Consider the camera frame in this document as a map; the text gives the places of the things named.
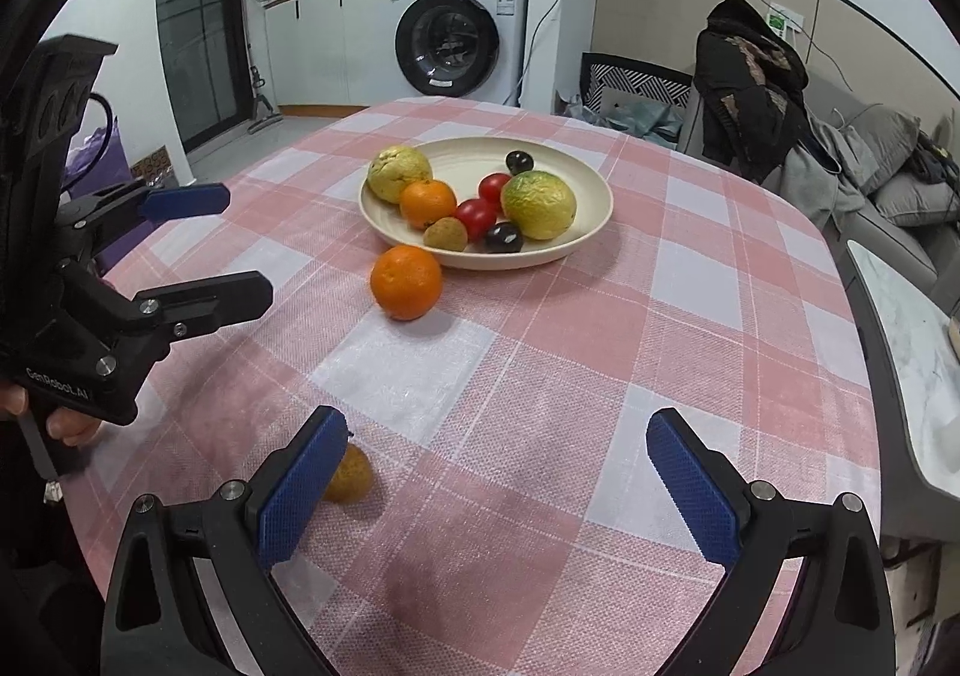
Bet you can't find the white counter cabinet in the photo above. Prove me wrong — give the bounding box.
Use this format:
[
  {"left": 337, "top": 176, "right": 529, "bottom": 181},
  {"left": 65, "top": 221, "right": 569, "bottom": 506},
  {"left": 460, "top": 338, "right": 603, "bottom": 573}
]
[{"left": 262, "top": 0, "right": 392, "bottom": 116}]

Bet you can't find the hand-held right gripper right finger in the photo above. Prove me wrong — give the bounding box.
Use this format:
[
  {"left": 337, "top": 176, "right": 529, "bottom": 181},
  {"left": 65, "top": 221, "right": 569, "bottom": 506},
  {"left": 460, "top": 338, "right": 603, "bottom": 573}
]
[{"left": 646, "top": 407, "right": 897, "bottom": 676}]

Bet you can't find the green guava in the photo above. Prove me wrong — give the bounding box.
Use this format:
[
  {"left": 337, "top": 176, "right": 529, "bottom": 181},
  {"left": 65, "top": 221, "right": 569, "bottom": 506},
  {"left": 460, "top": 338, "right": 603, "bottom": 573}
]
[{"left": 500, "top": 170, "right": 577, "bottom": 241}]

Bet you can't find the black jacket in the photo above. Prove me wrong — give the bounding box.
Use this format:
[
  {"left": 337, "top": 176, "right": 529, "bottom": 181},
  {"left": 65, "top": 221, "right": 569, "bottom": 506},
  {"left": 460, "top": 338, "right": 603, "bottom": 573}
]
[{"left": 693, "top": 0, "right": 812, "bottom": 187}]

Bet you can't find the grey blanket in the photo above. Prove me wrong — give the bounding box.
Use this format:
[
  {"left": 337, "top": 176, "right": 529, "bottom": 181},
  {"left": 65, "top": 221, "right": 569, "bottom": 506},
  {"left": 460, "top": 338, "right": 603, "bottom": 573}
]
[{"left": 778, "top": 113, "right": 872, "bottom": 229}]

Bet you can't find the chair with patterned back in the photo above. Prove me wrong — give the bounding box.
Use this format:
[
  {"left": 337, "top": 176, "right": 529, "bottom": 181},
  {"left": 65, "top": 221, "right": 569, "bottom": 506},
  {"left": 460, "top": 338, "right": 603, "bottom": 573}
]
[{"left": 580, "top": 51, "right": 695, "bottom": 139}]

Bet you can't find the grey marble coffee table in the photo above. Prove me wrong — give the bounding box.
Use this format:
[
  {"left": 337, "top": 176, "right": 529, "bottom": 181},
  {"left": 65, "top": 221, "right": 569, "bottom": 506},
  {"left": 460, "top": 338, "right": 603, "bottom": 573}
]
[{"left": 838, "top": 237, "right": 960, "bottom": 543}]

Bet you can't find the dark glass door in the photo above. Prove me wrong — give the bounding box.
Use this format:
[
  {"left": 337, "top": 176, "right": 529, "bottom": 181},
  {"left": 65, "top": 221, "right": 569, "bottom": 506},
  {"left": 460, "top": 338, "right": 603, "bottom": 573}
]
[{"left": 155, "top": 0, "right": 253, "bottom": 150}]

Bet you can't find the grey cushion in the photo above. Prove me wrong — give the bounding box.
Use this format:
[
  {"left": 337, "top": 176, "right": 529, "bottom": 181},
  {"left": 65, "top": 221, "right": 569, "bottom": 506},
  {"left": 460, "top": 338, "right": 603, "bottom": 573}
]
[
  {"left": 831, "top": 104, "right": 923, "bottom": 197},
  {"left": 872, "top": 170, "right": 960, "bottom": 229}
]

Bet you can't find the white washing machine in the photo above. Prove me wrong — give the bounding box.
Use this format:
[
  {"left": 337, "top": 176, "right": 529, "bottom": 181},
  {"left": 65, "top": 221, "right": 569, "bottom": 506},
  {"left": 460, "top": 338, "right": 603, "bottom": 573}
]
[{"left": 388, "top": 0, "right": 533, "bottom": 106}]

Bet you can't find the person's left hand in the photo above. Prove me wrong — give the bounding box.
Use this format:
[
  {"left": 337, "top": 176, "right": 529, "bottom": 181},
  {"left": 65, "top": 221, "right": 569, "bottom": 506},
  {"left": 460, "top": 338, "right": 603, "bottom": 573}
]
[{"left": 0, "top": 380, "right": 105, "bottom": 445}]

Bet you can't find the yellow-green guava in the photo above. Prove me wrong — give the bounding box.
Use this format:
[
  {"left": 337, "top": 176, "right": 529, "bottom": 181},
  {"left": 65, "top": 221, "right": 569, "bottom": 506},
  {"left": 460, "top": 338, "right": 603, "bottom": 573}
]
[{"left": 366, "top": 146, "right": 434, "bottom": 205}]

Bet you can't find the small brown box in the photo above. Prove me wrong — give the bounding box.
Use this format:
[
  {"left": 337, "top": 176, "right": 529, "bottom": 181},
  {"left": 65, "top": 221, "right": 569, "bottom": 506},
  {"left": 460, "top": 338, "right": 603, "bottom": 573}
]
[{"left": 130, "top": 153, "right": 185, "bottom": 188}]

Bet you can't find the cream oval plate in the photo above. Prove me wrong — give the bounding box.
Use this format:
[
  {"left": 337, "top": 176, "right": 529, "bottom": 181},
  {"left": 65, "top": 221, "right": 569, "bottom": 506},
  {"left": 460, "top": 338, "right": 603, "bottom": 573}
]
[{"left": 358, "top": 136, "right": 614, "bottom": 271}]

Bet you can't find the grey sofa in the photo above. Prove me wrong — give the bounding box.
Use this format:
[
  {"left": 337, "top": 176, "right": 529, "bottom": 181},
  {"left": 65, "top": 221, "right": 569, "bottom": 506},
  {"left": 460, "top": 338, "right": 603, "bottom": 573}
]
[{"left": 780, "top": 67, "right": 960, "bottom": 319}]

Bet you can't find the pink checked tablecloth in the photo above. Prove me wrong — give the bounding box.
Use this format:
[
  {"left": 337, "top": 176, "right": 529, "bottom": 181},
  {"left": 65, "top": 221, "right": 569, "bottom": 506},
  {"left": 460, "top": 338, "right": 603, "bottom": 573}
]
[{"left": 86, "top": 97, "right": 883, "bottom": 676}]

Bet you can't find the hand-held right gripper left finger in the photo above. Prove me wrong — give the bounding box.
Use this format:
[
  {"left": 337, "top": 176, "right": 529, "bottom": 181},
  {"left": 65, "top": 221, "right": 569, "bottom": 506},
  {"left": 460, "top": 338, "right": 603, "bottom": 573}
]
[{"left": 100, "top": 404, "right": 352, "bottom": 676}]

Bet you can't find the orange tangerine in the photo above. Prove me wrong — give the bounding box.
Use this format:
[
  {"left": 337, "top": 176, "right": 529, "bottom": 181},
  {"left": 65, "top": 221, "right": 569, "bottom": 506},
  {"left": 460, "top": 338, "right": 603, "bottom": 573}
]
[
  {"left": 370, "top": 244, "right": 443, "bottom": 322},
  {"left": 399, "top": 179, "right": 458, "bottom": 231}
]

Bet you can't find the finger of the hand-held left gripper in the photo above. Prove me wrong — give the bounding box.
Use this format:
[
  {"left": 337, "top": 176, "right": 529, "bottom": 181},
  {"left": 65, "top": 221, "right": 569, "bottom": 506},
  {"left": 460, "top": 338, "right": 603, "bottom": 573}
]
[
  {"left": 71, "top": 182, "right": 231, "bottom": 242},
  {"left": 101, "top": 271, "right": 274, "bottom": 347}
]

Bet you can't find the purple plastic bag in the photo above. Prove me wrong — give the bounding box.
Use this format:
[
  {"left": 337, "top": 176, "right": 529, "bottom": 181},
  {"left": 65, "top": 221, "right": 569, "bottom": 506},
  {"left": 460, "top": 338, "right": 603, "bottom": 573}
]
[{"left": 63, "top": 127, "right": 137, "bottom": 274}]

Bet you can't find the small brown loquat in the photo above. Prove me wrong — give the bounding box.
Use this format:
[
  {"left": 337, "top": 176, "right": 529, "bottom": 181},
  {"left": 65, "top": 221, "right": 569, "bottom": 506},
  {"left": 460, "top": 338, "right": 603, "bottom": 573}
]
[
  {"left": 423, "top": 217, "right": 469, "bottom": 252},
  {"left": 322, "top": 442, "right": 374, "bottom": 503}
]

